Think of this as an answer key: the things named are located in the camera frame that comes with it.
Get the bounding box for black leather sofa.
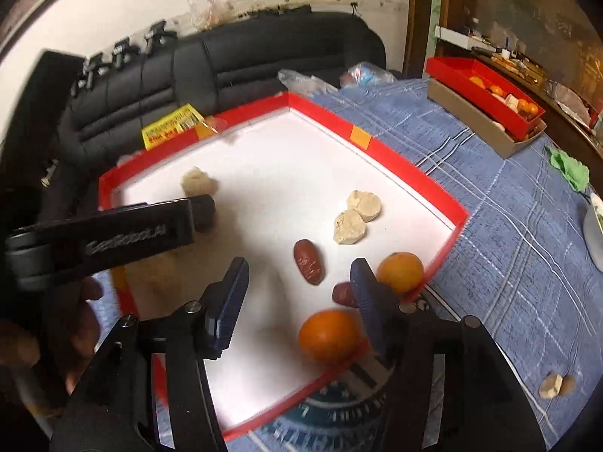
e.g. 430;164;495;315
0;7;388;293

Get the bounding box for yellow printed packet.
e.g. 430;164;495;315
141;104;204;151

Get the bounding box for white flat box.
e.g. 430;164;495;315
436;26;476;49

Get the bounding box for green cloth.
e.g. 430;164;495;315
545;146;591;193

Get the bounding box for crumpled clear plastic bag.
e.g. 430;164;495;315
551;82;592;123

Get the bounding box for crumbly beige cake lump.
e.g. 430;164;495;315
181;166;220;199

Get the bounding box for white bowl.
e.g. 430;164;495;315
583;193;603;271

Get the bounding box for brown cardboard box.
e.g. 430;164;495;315
427;78;548;160

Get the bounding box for person's left hand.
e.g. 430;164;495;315
0;277;105;399

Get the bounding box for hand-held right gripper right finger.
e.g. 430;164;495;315
349;258;549;452

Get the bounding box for large red tray white inside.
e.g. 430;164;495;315
98;92;470;442

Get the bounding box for wooden sideboard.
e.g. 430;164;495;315
433;23;603;151

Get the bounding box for small red box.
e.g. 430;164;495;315
425;55;546;141

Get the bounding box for red date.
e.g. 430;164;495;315
293;239;326;286
332;281;359;309

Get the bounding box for blue white snack packet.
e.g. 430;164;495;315
340;61;396;89

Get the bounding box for beige cake piece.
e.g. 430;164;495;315
346;189;382;223
539;373;565;400
333;209;367;246

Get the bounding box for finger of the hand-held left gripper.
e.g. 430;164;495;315
187;194;217;234

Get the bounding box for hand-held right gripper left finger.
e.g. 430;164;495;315
49;257;250;452

